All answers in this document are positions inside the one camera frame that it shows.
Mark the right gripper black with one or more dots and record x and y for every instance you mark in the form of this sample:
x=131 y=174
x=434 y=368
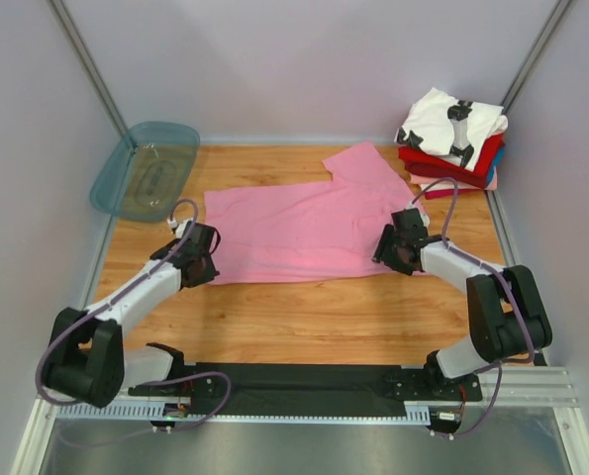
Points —
x=382 y=253

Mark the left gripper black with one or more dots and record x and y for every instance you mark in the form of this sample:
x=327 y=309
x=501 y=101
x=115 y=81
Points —
x=209 y=274

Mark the pink t shirt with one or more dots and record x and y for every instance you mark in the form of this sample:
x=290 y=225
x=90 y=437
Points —
x=309 y=231

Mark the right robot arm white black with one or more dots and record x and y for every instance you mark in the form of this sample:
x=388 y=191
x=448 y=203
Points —
x=507 y=320

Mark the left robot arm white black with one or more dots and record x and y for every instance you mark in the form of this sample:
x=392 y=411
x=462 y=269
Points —
x=86 y=360

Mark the crimson folded shirt bottom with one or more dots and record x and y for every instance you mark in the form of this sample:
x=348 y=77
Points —
x=433 y=194

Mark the red folded shirt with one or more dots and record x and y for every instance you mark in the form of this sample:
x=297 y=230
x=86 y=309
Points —
x=422 y=164

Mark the teal transparent plastic bin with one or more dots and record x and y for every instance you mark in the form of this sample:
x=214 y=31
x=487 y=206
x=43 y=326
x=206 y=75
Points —
x=146 y=172

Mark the light pink folded shirt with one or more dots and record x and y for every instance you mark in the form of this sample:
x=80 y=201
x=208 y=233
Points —
x=492 y=180

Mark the white black printed folded shirt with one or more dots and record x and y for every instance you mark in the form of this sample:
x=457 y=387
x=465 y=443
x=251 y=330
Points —
x=455 y=130

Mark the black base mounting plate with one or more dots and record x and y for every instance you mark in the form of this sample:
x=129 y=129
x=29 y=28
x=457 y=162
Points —
x=316 y=390

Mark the blue folded shirt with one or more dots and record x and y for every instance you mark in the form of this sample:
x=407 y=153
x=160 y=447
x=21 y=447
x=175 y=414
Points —
x=500 y=156

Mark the aluminium frame post left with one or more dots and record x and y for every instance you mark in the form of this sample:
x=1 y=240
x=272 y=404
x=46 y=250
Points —
x=83 y=55

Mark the aluminium frame post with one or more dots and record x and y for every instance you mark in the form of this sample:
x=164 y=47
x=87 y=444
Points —
x=83 y=55
x=548 y=30

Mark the aluminium frame post right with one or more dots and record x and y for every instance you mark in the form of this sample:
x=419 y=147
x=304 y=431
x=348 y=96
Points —
x=548 y=30

